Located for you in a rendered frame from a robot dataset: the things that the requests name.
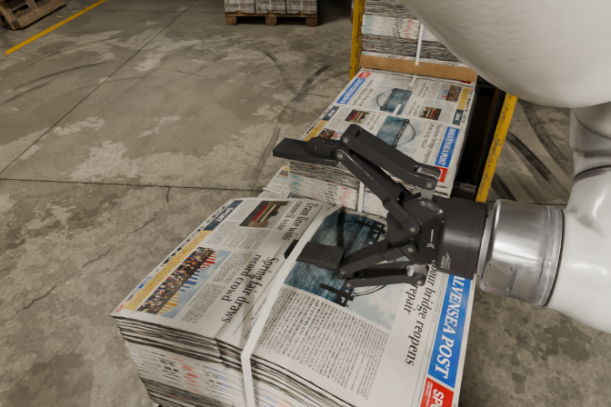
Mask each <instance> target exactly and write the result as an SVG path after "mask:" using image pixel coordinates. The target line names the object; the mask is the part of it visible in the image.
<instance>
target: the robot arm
mask: <svg viewBox="0 0 611 407"><path fill-rule="evenodd" d="M399 1H400V2H401V3H402V4H403V5H404V6H405V7H406V8H407V9H408V10H409V12H410V13H411V14H412V15H413V16H414V17H415V18H416V19H417V20H418V21H419V22H420V23H421V24H422V25H423V26H424V27H425V28H426V29H427V30H428V31H429V32H430V33H431V34H432V35H433V36H434V37H435V38H436V39H437V40H438V41H440V42H441V43H442V44H443V45H444V46H445V47H446V48H447V49H448V50H449V51H450V52H451V53H452V54H453V55H455V56H456V57H457V58H458V59H459V60H460V61H462V62H463V63H464V64H465V65H467V66H468V67H469V68H470V69H472V70H473V71H474V72H476V73H477V74H478V75H480V76H481V77H482V78H484V79H485V80H487V81H488V82H489V83H490V84H493V85H494V86H496V87H498V88H499V89H501V90H503V91H505V92H507V93H508V94H511V95H513V96H516V97H518V98H520V99H523V100H526V101H528V102H531V103H534V104H541V105H546V106H554V107H562V108H570V134H569V143H570V146H571V148H572V149H573V158H574V181H573V186H572V191H571V194H570V198H569V201H568V204H567V207H566V209H557V208H555V207H554V206H542V205H537V204H531V203H522V202H517V201H512V200H507V199H498V200H496V203H495V206H494V210H493V211H490V210H486V209H487V203H480V202H476V201H471V200H466V199H461V198H455V197H452V198H441V197H438V196H436V195H435V194H434V190H435V189H436V185H437V183H438V180H439V177H440V174H441V171H440V169H439V168H438V167H435V166H432V165H429V164H422V163H419V162H417V161H416V160H414V159H413V158H411V157H409V156H408V155H406V154H404V153H402V152H401V151H399V150H397V149H396V148H394V147H393V146H392V145H390V144H388V143H386V142H385V141H383V140H381V139H380V138H378V137H377V136H375V135H373V134H371V133H369V132H368V131H367V130H366V129H364V128H362V127H361V126H359V125H357V124H350V125H349V126H348V127H347V129H346V130H345V131H344V133H343V134H342V135H341V137H340V140H335V139H328V138H323V137H322V138H321V137H312V138H311V139H310V140H309V141H302V140H296V139H290V138H284V139H283V140H282V141H281V142H280V143H279V144H278V145H277V146H276V147H275V148H274V149H273V150H272V152H273V156H274V157H279V158H285V159H289V160H295V161H300V162H305V163H310V164H320V165H325V166H330V167H336V165H337V164H338V163H339V162H340V163H341V164H342V165H343V166H344V167H345V168H346V169H348V170H349V171H350V172H351V173H352V174H353V175H354V176H355V177H356V178H357V179H358V180H359V181H360V182H361V183H363V184H364V185H365V186H366V187H367V188H368V189H369V190H370V191H371V192H372V193H373V194H374V195H375V196H377V197H378V198H379V199H380V200H381V201H382V204H383V206H384V207H385V209H387V211H388V213H387V215H386V224H387V230H386V238H385V239H384V240H381V241H379V242H377V243H373V244H371V245H368V246H367V247H364V248H362V249H360V250H357V251H355V252H353V253H350V254H348V255H346V249H345V248H341V247H336V246H331V245H325V244H321V243H310V242H307V243H306V245H305V247H304V248H303V250H302V251H301V253H300V254H299V255H298V256H297V258H296V261H297V262H301V263H310V264H314V265H315V266H316V267H318V268H324V269H327V270H332V271H336V278H337V279H338V280H341V281H343V280H344V279H345V282H344V284H345V286H346V287H347V288H358V287H368V286H378V285H388V284H398V283H407V284H413V285H418V286H424V285H425V284H426V278H427V276H428V272H429V266H428V265H429V264H433V265H434V266H435V268H436V269H437V270H438V271H439V272H440V273H446V274H450V275H454V276H457V277H461V278H465V279H468V280H472V281H473V279H474V275H475V274H476V275H480V276H481V277H480V288H481V289H482V290H483V291H485V292H489V293H494V294H498V295H502V296H505V297H509V298H513V299H517V300H520V301H524V302H527V303H530V304H533V305H541V306H544V307H546V308H549V309H552V310H555V311H557V312H560V313H562V314H564V315H566V316H568V317H570V318H572V319H573V320H575V321H577V322H579V323H582V324H584V325H587V326H590V327H592V328H595V329H598V330H600V331H603V332H607V333H611V0H399ZM380 167H381V168H382V169H384V170H386V171H387V172H389V173H390V174H392V175H393V176H395V177H396V178H398V179H400V180H402V181H403V182H405V183H407V184H410V185H413V187H414V190H415V191H417V192H418V191H419V193H416V194H411V193H410V192H409V191H408V190H407V189H406V188H405V187H404V186H403V185H402V184H401V183H397V182H395V181H394V180H393V179H392V178H391V177H390V176H389V175H388V174H387V173H386V172H385V171H384V170H382V169H381V168H380ZM397 198H399V199H400V200H397ZM345 255H346V256H345ZM344 256H345V257H344ZM403 256H405V257H406V258H407V259H408V260H410V261H400V262H392V263H381V262H383V261H387V262H390V261H393V260H395V259H397V258H400V257H403ZM377 263H378V264H377ZM358 276H360V277H358Z"/></svg>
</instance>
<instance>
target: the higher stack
mask: <svg viewBox="0 0 611 407"><path fill-rule="evenodd" d="M364 9H365V11H364V12H365V14H364V15H363V26H362V27H361V29H362V35H363V37H362V38H363V39H362V41H363V42H362V55H374V56H381V57H388V58H395V59H404V60H411V61H416V65H418V62H426V63H433V64H440V65H453V66H461V67H468V66H467V65H465V64H464V63H463V62H462V61H460V60H459V59H458V58H457V57H456V56H455V55H453V54H452V53H451V52H450V51H449V50H448V49H447V48H446V47H445V46H444V45H443V44H442V43H441V42H440V41H438V40H437V39H436V38H435V37H434V36H433V35H432V34H431V33H430V32H429V31H428V30H427V29H426V28H425V27H424V26H423V25H422V24H421V23H420V22H419V21H418V20H417V19H416V18H415V17H414V16H413V15H412V14H411V13H410V12H409V10H408V9H407V8H406V7H405V6H404V5H403V4H402V3H401V2H400V1H399V0H366V2H365V7H364ZM468 68H469V67H468ZM360 71H367V72H378V73H384V74H395V75H401V76H405V77H408V78H411V79H413V78H414V77H416V80H430V81H437V82H443V83H450V84H459V85H463V86H467V87H471V88H474V89H475V87H476V81H475V82H469V81H462V80H456V79H449V78H442V77H435V76H429V75H421V74H410V73H402V72H396V71H389V70H382V69H375V68H369V67H362V68H361V69H360ZM360 71H359V72H360Z"/></svg>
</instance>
